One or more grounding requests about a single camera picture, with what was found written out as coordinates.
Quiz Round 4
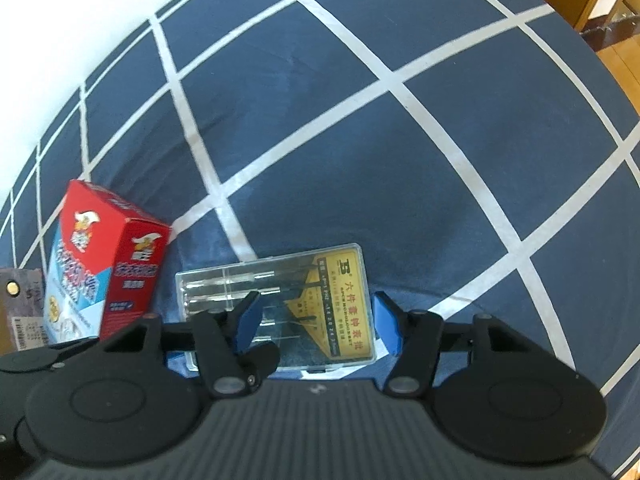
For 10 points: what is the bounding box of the clear plastic screwdriver set case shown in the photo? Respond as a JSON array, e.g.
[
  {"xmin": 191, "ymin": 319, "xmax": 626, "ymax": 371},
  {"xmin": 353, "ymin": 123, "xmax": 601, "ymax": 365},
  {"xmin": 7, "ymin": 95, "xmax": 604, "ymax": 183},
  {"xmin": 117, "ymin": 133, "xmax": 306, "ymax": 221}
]
[{"xmin": 176, "ymin": 243, "xmax": 376, "ymax": 373}]

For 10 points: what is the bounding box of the red blue cleaner box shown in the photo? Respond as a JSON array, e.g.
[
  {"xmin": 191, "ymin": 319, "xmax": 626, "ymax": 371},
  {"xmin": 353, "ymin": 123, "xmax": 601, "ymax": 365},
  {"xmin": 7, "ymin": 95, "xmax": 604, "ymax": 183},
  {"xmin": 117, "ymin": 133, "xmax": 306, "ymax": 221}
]
[{"xmin": 43, "ymin": 180, "xmax": 170, "ymax": 344}]

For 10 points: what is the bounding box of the yellow cardboard shoe box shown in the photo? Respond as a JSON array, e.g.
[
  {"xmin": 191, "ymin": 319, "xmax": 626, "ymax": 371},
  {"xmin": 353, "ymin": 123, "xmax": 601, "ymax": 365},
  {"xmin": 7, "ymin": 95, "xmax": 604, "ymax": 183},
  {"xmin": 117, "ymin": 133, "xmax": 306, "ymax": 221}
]
[{"xmin": 0, "ymin": 268, "xmax": 49, "ymax": 356}]

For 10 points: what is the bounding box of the navy white grid bedsheet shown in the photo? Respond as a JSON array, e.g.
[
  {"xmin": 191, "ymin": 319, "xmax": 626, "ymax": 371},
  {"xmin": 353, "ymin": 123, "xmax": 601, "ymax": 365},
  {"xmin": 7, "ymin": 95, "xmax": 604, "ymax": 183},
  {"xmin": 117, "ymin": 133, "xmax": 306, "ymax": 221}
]
[{"xmin": 1, "ymin": 0, "xmax": 639, "ymax": 476}]

